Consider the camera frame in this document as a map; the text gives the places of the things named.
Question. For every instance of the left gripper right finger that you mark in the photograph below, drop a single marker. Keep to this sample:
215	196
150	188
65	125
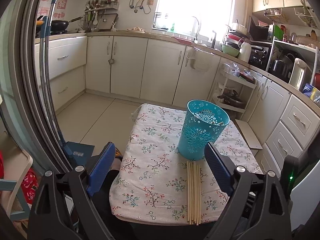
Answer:
257	207

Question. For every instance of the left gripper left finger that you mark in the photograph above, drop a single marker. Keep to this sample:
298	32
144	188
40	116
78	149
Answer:
63	206

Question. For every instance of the cream kitchen cabinets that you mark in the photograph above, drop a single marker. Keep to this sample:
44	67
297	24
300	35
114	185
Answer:
284	120

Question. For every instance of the red round object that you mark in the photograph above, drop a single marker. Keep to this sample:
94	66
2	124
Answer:
29	186

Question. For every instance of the bamboo chopstick four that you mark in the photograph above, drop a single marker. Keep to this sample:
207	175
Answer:
197	194

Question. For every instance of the bamboo chopstick three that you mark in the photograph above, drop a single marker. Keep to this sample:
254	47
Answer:
194	193

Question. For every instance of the bamboo chopstick two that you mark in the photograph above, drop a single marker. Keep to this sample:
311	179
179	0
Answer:
191	194

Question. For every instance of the bamboo chopstick one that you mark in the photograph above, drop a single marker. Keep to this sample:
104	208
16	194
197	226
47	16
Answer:
188	194

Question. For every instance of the floral tablecloth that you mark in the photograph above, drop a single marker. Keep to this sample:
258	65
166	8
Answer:
151	187

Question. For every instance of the teal perforated plastic basket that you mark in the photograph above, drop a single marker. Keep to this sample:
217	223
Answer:
203	123

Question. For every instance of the white storage trolley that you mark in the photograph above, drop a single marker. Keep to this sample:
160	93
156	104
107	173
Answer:
233	89

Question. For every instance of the white electric kettle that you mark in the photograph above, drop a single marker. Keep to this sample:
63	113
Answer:
301	74

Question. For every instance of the green bowl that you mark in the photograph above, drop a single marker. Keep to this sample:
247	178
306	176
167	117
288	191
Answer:
229	50

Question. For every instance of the black frying pan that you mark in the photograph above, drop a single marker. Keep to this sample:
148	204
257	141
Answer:
60	25

